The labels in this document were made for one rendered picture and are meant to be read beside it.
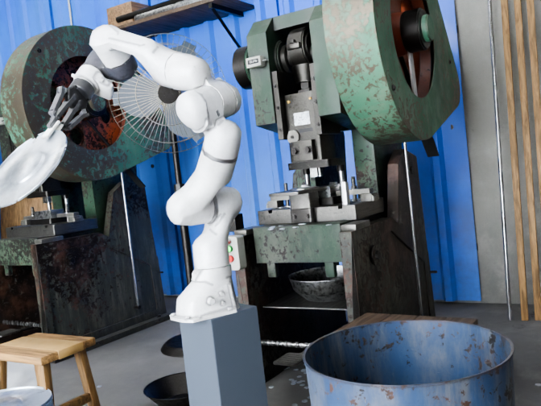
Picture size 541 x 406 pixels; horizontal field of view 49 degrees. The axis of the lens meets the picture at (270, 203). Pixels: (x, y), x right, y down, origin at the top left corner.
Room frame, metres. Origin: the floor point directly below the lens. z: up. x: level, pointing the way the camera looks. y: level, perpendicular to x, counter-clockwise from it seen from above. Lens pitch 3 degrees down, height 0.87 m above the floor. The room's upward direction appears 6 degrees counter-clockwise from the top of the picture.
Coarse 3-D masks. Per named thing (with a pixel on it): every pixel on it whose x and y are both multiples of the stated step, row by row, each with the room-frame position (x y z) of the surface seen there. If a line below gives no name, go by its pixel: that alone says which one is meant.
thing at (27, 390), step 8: (0, 392) 1.82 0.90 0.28; (8, 392) 1.81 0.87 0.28; (16, 392) 1.80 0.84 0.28; (24, 392) 1.80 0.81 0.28; (32, 392) 1.79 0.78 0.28; (48, 392) 1.77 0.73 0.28; (0, 400) 1.73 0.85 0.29; (8, 400) 1.72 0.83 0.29; (16, 400) 1.71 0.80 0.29; (24, 400) 1.72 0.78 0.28; (32, 400) 1.72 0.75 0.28; (40, 400) 1.71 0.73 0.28; (48, 400) 1.70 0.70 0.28
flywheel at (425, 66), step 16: (400, 0) 2.40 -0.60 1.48; (416, 0) 2.51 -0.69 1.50; (400, 16) 2.25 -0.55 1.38; (416, 16) 2.20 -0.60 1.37; (400, 32) 2.23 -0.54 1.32; (416, 32) 2.20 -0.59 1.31; (432, 32) 2.26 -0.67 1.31; (400, 48) 2.26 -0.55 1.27; (416, 48) 2.25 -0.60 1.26; (432, 48) 2.58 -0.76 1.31; (400, 64) 2.33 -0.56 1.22; (416, 64) 2.51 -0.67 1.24; (432, 64) 2.56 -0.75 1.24; (416, 80) 2.49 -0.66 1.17
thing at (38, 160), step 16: (32, 144) 1.83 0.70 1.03; (48, 144) 1.77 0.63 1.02; (64, 144) 1.72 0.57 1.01; (16, 160) 1.81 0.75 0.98; (32, 160) 1.74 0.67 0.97; (48, 160) 1.71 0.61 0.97; (0, 176) 1.79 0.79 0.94; (16, 176) 1.72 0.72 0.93; (32, 176) 1.69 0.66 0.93; (48, 176) 1.64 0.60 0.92; (0, 192) 1.72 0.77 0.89; (16, 192) 1.67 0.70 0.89
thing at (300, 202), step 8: (280, 192) 2.37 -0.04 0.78; (288, 192) 2.28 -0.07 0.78; (296, 192) 2.24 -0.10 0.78; (304, 192) 2.27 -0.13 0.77; (312, 192) 2.37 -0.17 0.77; (296, 200) 2.38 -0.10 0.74; (304, 200) 2.36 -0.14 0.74; (312, 200) 2.36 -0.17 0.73; (296, 208) 2.38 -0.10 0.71; (304, 208) 2.36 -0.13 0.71; (312, 208) 2.36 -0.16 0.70; (296, 216) 2.38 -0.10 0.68; (304, 216) 2.36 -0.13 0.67; (312, 216) 2.35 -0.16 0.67
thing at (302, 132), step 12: (288, 96) 2.48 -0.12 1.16; (300, 96) 2.45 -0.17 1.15; (288, 108) 2.48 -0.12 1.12; (300, 108) 2.45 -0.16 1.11; (312, 108) 2.42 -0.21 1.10; (288, 120) 2.49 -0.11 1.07; (300, 120) 2.46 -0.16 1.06; (312, 120) 2.43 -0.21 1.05; (288, 132) 2.49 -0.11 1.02; (300, 132) 2.46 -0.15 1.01; (312, 132) 2.43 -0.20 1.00; (300, 144) 2.43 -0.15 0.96; (312, 144) 2.41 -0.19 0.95; (324, 144) 2.44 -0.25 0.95; (300, 156) 2.43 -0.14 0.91; (312, 156) 2.40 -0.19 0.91; (324, 156) 2.43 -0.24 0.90
